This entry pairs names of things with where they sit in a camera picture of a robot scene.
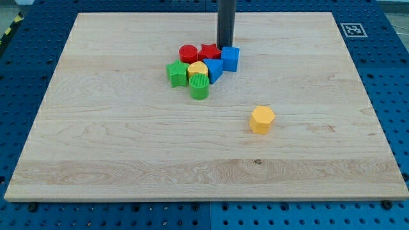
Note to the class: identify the blue cube block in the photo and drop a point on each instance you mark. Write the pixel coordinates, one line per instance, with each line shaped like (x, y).
(229, 57)

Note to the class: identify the yellow heart block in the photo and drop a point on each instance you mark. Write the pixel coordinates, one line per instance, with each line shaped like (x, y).
(197, 67)

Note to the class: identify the red cylinder block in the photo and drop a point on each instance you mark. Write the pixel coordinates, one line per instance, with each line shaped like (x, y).
(188, 54)

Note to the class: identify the yellow hexagon block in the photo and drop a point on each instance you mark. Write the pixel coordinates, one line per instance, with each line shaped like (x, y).
(261, 119)

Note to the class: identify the red star block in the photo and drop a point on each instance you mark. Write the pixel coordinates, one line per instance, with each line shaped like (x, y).
(210, 51)

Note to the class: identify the blue triangle block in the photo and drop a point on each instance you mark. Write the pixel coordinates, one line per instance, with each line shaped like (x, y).
(215, 69)

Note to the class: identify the green star block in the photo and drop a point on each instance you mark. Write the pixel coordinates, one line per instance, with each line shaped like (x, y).
(177, 73)

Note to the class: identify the black yellow hazard tape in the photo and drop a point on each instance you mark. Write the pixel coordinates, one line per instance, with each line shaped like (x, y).
(12, 29)

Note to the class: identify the green cylinder block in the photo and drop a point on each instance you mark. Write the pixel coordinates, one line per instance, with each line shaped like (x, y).
(199, 86)

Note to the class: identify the white fiducial marker tag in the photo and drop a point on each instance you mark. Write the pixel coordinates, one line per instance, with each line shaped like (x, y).
(353, 30)

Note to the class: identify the light wooden board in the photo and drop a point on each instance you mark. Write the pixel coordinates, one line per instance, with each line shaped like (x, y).
(112, 129)

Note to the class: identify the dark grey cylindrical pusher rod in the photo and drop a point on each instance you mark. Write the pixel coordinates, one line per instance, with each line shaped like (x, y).
(225, 22)

